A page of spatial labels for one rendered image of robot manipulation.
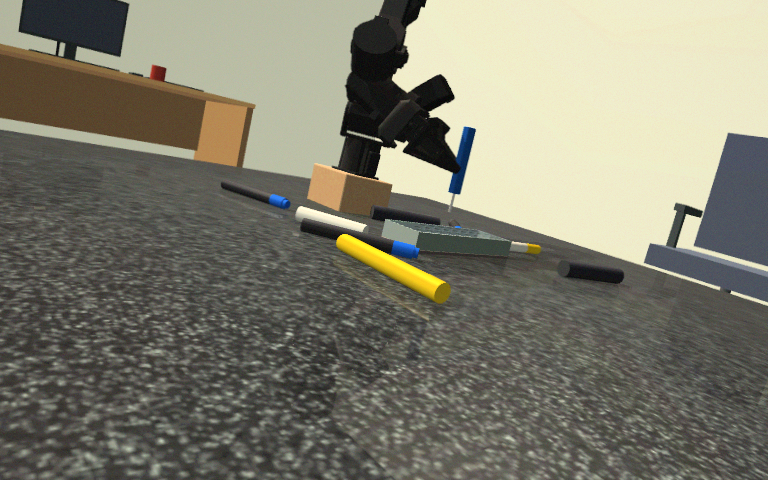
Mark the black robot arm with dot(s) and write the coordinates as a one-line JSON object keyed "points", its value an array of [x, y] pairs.
{"points": [[378, 50]]}

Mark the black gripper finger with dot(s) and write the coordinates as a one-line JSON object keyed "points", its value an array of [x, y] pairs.
{"points": [[427, 146], [442, 136]]}

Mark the cream cylinder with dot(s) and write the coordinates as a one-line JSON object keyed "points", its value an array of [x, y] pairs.
{"points": [[303, 212]]}

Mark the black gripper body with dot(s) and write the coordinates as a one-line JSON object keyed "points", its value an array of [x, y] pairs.
{"points": [[400, 120]]}

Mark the white cylinder with yellow cap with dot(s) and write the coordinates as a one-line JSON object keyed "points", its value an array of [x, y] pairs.
{"points": [[525, 248]]}

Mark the small keyboard with keys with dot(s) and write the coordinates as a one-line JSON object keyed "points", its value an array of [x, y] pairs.
{"points": [[446, 240]]}

